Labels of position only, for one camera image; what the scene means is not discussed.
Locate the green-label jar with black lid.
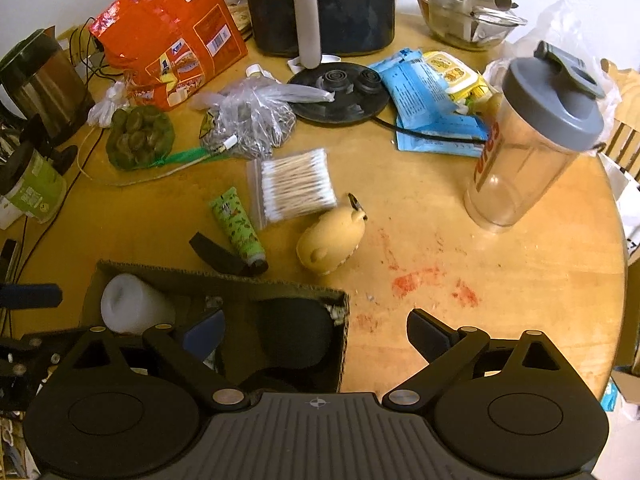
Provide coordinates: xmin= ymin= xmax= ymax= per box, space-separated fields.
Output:
xmin=0 ymin=141 xmax=69 ymax=224

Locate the shaker bottle with grey lid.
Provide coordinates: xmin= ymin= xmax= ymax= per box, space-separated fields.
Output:
xmin=463 ymin=40 xmax=607 ymax=234

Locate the white plastic jar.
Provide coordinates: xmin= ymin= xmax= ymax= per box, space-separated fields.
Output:
xmin=100 ymin=274 xmax=177 ymax=336

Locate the small black disc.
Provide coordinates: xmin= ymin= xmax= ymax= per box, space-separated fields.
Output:
xmin=50 ymin=145 xmax=80 ymax=177

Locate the yellow snack packet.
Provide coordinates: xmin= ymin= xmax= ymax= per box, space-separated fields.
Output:
xmin=422 ymin=50 xmax=495 ymax=107

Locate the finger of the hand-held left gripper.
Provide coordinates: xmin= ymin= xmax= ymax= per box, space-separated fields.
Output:
xmin=0 ymin=331 xmax=65 ymax=409
xmin=0 ymin=283 xmax=63 ymax=310

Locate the clear bag of dried herbs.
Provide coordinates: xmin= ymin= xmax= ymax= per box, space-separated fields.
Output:
xmin=189 ymin=77 xmax=334 ymax=162

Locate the white knotted plastic bag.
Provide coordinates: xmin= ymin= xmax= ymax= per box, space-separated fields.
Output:
xmin=87 ymin=81 xmax=132 ymax=129

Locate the black round kettle base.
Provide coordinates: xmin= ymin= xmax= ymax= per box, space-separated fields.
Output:
xmin=287 ymin=62 xmax=392 ymax=124

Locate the black rectangular case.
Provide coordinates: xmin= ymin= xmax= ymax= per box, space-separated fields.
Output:
xmin=188 ymin=231 xmax=254 ymax=277

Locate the white paper packet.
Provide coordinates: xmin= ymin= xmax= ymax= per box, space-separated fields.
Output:
xmin=0 ymin=200 xmax=24 ymax=231

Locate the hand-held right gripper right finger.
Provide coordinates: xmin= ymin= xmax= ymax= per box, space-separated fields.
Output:
xmin=384 ymin=309 xmax=568 ymax=408

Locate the glass bowl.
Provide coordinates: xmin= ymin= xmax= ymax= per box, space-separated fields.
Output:
xmin=413 ymin=0 xmax=522 ymax=52

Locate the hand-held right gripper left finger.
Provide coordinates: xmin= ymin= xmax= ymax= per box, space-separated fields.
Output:
xmin=70 ymin=309 xmax=248 ymax=408

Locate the steel electric kettle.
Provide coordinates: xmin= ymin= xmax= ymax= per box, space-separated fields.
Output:
xmin=0 ymin=27 xmax=97 ymax=147

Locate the green hand cream tube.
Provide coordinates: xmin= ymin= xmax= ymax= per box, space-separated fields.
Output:
xmin=208 ymin=186 xmax=267 ymax=267

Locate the dark round tin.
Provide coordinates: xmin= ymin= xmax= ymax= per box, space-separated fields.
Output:
xmin=256 ymin=299 xmax=335 ymax=369

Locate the black phone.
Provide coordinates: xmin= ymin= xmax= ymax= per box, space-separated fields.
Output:
xmin=0 ymin=239 xmax=19 ymax=282

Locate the brown cardboard box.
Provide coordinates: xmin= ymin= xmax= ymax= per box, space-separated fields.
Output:
xmin=80 ymin=259 xmax=352 ymax=394

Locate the orange snack bag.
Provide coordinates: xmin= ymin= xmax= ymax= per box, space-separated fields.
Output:
xmin=90 ymin=0 xmax=249 ymax=112

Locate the bag of cotton swabs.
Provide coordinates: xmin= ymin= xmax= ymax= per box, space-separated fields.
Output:
xmin=247 ymin=147 xmax=339 ymax=231

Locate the tan dog-shaped toy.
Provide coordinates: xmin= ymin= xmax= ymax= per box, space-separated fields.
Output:
xmin=296 ymin=192 xmax=370 ymax=277

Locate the black kettle base cable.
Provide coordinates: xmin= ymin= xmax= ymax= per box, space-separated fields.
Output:
xmin=369 ymin=111 xmax=490 ymax=145

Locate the dark blue air fryer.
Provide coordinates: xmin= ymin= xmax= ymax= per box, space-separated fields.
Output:
xmin=239 ymin=0 xmax=399 ymax=70

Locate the green net bag of fruit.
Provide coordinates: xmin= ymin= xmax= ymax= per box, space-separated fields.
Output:
xmin=106 ymin=105 xmax=221 ymax=172

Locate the blue snack packet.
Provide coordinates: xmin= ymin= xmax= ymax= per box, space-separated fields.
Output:
xmin=395 ymin=112 xmax=494 ymax=159
xmin=369 ymin=48 xmax=482 ymax=129

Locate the wooden chair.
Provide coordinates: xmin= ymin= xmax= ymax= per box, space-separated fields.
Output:
xmin=599 ymin=56 xmax=640 ymax=182

